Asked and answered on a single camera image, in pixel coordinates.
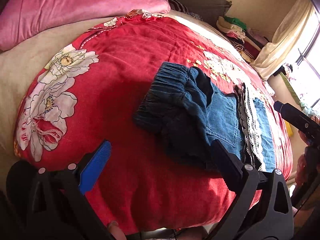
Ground blue denim lace-trimmed pants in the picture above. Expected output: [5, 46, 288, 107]
[134, 62, 276, 172]

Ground person's left hand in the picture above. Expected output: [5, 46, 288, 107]
[107, 221, 126, 240]

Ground yellow box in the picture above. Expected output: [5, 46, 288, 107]
[285, 121, 293, 137]

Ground stack of folded clothes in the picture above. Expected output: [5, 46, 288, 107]
[216, 16, 269, 63]

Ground cream curtain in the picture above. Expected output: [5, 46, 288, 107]
[251, 0, 315, 81]

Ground red floral quilt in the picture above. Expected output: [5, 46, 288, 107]
[14, 12, 293, 234]

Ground striped dark pillow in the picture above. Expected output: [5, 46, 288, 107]
[168, 0, 189, 14]

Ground pink blanket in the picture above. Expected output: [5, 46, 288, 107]
[1, 0, 170, 51]

